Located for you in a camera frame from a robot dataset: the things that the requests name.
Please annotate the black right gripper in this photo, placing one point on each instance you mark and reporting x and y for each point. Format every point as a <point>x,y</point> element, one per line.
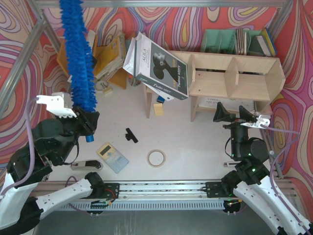
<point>235,124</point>

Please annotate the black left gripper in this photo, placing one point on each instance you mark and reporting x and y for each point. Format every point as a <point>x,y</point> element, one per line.
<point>86,121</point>

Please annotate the blue microfiber duster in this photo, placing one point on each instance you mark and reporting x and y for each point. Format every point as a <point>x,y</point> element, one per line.
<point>79,55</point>

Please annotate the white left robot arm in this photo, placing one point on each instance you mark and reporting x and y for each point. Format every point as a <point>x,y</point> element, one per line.
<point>51,142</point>

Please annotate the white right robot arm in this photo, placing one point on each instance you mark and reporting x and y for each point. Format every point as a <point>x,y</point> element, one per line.
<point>251,180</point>

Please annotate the light wooden bookshelf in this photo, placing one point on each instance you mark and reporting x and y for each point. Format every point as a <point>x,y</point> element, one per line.
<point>255,78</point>

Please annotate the white spiral notebook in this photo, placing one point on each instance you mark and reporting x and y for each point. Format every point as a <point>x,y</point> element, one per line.
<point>229,104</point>

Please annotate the gold binder clip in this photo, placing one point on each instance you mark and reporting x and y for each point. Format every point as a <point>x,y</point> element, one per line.
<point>107,90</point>

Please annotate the small grey stapler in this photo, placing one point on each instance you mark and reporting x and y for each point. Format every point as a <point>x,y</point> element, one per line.
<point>87,165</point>

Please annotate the black binder clip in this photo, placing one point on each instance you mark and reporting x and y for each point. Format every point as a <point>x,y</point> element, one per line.
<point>130,136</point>

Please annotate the pen cup with pens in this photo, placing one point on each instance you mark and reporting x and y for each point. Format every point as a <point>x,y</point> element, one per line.
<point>133,81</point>

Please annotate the stack of yellow books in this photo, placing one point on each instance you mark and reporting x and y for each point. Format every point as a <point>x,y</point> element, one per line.
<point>111,59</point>

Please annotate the teal desk file organizer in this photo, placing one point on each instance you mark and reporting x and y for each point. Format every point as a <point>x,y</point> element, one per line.
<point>234,41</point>

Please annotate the small blue sharpener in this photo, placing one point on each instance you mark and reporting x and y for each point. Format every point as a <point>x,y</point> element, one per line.
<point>160,99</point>

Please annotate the yellow sticky note pad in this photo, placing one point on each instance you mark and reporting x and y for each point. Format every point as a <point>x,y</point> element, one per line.
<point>158,109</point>

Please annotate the beige masking tape roll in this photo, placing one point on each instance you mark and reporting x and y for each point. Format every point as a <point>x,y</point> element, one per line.
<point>156,158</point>

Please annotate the blue and yellow book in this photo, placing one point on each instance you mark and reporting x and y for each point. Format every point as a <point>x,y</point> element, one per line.
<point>265,34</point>

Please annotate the white and black paperback book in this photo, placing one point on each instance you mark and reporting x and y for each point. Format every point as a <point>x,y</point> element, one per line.
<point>91,35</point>

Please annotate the large Twins story book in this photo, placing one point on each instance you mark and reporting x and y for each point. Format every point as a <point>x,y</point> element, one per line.
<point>157,68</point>

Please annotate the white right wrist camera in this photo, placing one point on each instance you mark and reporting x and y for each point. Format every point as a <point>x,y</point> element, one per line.
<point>261,122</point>

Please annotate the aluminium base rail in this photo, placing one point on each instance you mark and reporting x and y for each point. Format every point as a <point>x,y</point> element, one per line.
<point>165,190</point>

